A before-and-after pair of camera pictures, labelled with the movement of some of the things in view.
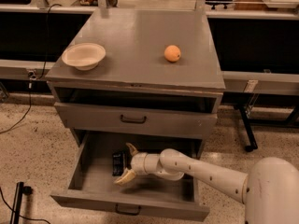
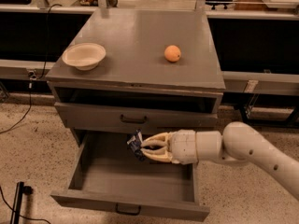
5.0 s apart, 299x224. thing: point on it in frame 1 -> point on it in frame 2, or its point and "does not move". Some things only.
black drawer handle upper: x=135 y=121 does not move
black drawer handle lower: x=129 y=213 does not move
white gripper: x=138 y=163 -> x=183 y=147
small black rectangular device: x=118 y=163 -> x=135 y=143
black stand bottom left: x=21 y=189 does not move
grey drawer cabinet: x=135 y=97 does not move
